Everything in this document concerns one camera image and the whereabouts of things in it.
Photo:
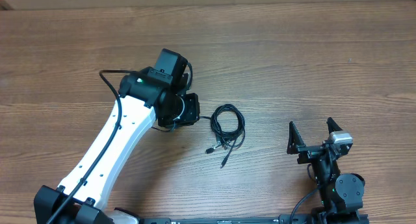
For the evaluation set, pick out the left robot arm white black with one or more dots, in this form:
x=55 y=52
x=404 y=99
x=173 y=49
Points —
x=158 y=94

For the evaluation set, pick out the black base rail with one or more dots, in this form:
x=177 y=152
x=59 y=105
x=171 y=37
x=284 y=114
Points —
x=281 y=219

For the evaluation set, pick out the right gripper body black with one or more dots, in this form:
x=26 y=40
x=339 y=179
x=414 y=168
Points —
x=314 y=150

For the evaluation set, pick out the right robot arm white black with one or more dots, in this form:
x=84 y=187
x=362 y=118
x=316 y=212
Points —
x=341 y=193

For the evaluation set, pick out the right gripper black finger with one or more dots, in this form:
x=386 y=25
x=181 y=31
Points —
x=295 y=140
x=332 y=126

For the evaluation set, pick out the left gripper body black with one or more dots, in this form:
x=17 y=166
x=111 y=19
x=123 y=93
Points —
x=190 y=108

